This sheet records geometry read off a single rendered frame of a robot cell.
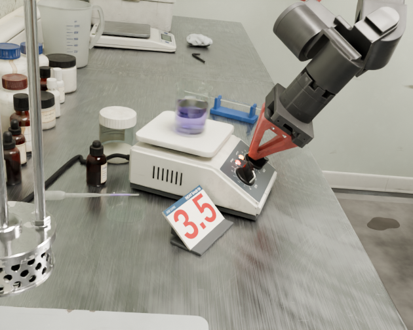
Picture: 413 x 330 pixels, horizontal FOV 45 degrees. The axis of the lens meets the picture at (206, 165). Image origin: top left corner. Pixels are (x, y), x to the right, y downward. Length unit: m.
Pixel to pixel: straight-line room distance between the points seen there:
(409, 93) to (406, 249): 1.11
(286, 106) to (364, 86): 1.69
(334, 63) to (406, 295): 0.78
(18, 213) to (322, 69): 0.44
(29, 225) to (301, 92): 0.43
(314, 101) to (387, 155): 1.88
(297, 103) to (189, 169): 0.17
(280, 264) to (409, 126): 1.94
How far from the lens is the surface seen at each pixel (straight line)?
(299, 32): 0.69
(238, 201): 0.68
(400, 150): 2.56
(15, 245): 0.34
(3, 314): 0.53
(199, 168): 0.68
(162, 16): 1.77
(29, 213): 0.37
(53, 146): 0.88
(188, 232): 0.63
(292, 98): 0.68
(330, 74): 0.67
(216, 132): 0.74
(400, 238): 1.53
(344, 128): 2.41
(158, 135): 0.71
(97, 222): 0.67
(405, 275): 1.39
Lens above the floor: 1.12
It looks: 26 degrees down
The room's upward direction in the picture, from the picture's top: 7 degrees clockwise
